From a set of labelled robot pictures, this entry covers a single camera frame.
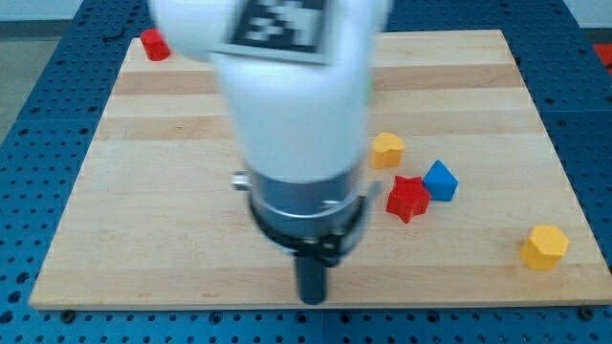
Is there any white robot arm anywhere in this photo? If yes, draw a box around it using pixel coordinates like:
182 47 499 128
148 0 392 305

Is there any blue triangular block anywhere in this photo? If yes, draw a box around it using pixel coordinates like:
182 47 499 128
423 161 459 202

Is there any red star block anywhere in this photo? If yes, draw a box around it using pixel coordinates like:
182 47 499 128
385 176 431 224

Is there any yellow heart block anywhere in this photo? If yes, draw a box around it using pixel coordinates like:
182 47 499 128
370 132 405 169

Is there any wooden board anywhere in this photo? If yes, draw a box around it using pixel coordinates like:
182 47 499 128
29 30 611 311

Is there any yellow hexagon block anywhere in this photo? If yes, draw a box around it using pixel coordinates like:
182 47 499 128
518 225 570 271

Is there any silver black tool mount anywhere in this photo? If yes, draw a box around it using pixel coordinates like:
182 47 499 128
231 167 383 268

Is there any fiducial marker tag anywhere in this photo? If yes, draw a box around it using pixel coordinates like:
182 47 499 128
212 0 337 65

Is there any red cylinder block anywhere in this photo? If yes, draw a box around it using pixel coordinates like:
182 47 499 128
140 28 171 61

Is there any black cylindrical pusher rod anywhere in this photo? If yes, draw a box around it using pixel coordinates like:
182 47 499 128
295 256 327 305

